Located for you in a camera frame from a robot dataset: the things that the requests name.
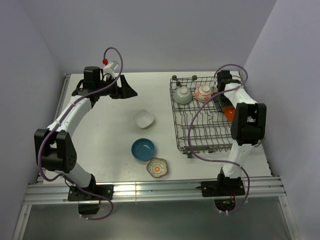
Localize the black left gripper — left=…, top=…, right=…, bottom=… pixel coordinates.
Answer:
left=96, top=75, right=138, bottom=100

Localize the white bowl orange outside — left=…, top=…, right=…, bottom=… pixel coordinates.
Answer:
left=222, top=106, right=236, bottom=122

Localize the orange floral patterned bowl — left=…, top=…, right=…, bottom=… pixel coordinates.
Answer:
left=194, top=85, right=213, bottom=103

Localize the pale green ceramic bowl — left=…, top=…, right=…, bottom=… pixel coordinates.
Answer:
left=173, top=86, right=193, bottom=105

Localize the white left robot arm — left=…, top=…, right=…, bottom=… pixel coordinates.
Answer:
left=34, top=61, right=138, bottom=200

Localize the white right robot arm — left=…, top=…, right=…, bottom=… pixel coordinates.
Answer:
left=213, top=70, right=267, bottom=195

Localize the small flower shaped patterned dish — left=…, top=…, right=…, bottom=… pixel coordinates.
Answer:
left=146, top=157, right=169, bottom=178

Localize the white square bowl green outside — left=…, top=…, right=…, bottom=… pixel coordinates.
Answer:
left=132, top=109, right=155, bottom=129

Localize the blue ceramic bowl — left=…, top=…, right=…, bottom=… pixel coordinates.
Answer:
left=131, top=138, right=156, bottom=162

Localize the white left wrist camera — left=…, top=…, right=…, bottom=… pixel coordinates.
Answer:
left=102, top=59, right=119, bottom=78

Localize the grey wire dish rack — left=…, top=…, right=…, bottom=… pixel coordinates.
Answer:
left=169, top=75, right=233, bottom=159

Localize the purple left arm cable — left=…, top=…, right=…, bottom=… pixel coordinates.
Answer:
left=36, top=47, right=125, bottom=221

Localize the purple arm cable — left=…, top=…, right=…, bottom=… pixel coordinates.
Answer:
left=36, top=47, right=125, bottom=221
left=187, top=63, right=251, bottom=215

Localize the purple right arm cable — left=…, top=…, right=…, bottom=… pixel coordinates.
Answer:
left=187, top=63, right=251, bottom=215

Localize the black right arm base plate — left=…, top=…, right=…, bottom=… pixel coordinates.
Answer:
left=200, top=179, right=246, bottom=197

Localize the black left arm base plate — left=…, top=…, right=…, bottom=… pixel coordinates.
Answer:
left=67, top=184, right=114, bottom=202

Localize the aluminium frame rail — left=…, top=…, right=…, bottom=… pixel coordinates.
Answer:
left=22, top=177, right=286, bottom=205

